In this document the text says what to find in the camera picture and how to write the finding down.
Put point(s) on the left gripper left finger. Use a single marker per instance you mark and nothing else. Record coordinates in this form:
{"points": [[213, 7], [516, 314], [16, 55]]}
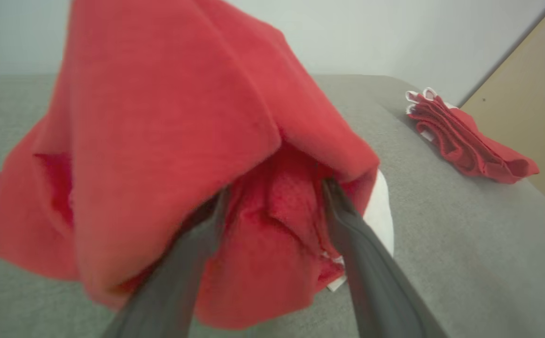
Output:
{"points": [[178, 277]]}

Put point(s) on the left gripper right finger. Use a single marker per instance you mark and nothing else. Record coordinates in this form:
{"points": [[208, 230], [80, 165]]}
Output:
{"points": [[376, 277]]}

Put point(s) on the red white basketball jersey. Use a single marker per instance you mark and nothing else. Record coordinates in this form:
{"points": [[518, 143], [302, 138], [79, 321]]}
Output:
{"points": [[159, 117]]}

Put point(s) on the red shorts white band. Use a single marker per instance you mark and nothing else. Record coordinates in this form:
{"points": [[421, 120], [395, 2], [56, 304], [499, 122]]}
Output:
{"points": [[470, 145]]}

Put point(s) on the grey fabric sofa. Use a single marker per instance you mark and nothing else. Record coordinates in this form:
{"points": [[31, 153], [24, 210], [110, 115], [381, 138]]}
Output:
{"points": [[465, 263]]}

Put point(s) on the beige wooden board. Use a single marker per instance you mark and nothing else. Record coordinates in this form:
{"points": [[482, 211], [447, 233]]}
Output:
{"points": [[531, 94]]}

